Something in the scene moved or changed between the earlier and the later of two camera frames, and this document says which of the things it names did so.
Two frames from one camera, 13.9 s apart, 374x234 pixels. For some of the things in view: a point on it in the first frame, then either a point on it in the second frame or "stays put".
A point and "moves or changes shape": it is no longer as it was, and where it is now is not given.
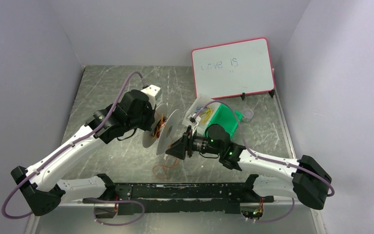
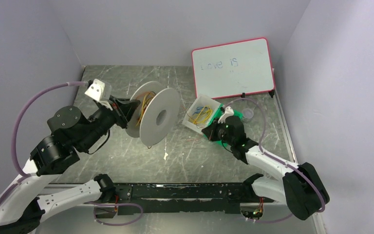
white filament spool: (164, 129) moves or changes shape
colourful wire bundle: (206, 113) moves or changes shape
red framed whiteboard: (233, 69) stays put
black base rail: (138, 198) stays put
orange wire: (159, 170) -> (197, 126)
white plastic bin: (198, 125) stays put
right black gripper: (189, 145) -> (219, 129)
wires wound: (158, 126) moves or changes shape
